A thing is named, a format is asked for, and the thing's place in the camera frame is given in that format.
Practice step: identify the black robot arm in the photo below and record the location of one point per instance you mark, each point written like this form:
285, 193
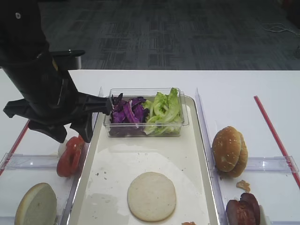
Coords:
23, 44

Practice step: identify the upright bun half left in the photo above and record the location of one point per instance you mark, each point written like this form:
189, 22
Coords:
37, 207

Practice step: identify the clear acrylic divider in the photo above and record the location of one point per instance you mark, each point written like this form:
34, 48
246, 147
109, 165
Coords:
210, 162
69, 190

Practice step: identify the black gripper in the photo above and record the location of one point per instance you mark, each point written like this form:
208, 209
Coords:
48, 97

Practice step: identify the round bun bottom on tray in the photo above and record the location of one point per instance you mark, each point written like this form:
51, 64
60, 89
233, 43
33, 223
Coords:
151, 197

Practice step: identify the sesame burger bun back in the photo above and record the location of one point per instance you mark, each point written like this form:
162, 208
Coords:
243, 159

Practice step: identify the left clear acrylic divider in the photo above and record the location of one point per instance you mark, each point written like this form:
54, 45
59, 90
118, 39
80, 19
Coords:
69, 190

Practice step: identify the tomato slices remaining left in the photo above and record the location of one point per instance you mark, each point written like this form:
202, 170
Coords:
68, 163

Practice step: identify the white onion piece left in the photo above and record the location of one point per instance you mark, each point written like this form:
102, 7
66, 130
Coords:
61, 149

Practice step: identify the red strip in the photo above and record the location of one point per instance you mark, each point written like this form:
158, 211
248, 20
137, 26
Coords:
16, 140
278, 141

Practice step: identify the green lettuce leaves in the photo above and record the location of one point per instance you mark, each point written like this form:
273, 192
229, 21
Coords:
164, 116

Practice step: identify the right red strip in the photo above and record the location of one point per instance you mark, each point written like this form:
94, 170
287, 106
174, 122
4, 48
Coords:
278, 141

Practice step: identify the white cheese slice right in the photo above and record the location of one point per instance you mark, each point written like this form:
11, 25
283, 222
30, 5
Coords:
264, 220

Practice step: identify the dark red meat patty front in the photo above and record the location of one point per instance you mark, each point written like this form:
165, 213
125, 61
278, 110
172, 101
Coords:
240, 213

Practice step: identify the sesame burger bun front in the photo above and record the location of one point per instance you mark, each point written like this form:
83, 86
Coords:
226, 147

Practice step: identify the acrylic holder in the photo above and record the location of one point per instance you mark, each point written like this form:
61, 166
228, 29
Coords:
21, 161
283, 164

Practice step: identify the tomato slice front pair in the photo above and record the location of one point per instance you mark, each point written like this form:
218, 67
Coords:
75, 143

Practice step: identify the clear plastic salad container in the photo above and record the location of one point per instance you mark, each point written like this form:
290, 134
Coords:
148, 94

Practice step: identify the left red strip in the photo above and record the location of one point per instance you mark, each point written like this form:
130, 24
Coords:
16, 140

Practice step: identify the dark red meat patty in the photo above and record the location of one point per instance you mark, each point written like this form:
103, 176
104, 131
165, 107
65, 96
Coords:
251, 199
240, 213

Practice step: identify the shredded purple cabbage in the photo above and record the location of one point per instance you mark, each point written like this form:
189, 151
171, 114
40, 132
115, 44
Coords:
126, 115

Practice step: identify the upper right acrylic holder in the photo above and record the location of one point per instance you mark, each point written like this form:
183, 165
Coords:
283, 164

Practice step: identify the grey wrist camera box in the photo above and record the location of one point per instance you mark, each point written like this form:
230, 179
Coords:
68, 60

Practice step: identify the right clear acrylic divider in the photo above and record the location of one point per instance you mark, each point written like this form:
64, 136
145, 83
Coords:
210, 162

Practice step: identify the cream rectangular serving tray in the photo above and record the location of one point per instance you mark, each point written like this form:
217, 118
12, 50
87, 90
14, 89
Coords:
114, 162

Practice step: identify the fried crumb on table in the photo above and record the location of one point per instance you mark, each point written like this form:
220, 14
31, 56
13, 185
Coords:
243, 185

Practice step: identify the upper left acrylic holder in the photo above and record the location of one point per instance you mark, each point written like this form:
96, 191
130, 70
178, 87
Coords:
21, 161

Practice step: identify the dark red meat patty back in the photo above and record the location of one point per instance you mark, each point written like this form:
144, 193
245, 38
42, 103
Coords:
251, 199

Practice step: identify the sesame burger bun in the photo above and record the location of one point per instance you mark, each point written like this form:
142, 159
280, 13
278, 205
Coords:
226, 147
243, 159

